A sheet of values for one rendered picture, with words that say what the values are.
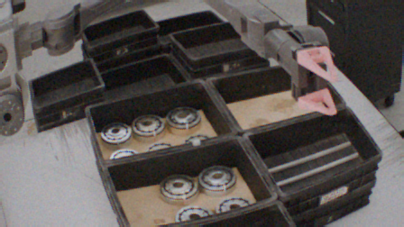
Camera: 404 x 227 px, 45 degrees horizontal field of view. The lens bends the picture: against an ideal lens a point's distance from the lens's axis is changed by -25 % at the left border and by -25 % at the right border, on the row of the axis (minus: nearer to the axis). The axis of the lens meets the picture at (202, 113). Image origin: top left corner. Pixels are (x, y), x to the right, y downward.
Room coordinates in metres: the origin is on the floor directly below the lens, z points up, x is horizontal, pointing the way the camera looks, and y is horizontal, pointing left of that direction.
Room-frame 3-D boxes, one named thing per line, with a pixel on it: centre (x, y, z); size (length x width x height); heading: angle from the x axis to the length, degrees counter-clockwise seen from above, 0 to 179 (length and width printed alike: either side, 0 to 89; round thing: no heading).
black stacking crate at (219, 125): (1.48, 0.14, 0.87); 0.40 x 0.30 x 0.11; 107
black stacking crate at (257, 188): (1.19, 0.05, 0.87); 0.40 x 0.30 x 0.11; 107
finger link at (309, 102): (0.81, -0.20, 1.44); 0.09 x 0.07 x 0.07; 22
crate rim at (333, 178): (1.31, -0.33, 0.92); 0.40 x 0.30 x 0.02; 107
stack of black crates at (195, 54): (2.59, -0.09, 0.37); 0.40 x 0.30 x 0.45; 112
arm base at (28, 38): (1.09, 0.40, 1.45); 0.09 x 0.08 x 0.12; 22
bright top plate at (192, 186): (1.26, 0.07, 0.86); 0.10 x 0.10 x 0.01
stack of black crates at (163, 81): (2.44, 0.28, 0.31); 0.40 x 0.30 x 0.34; 112
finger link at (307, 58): (0.81, -0.20, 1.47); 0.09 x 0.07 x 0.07; 22
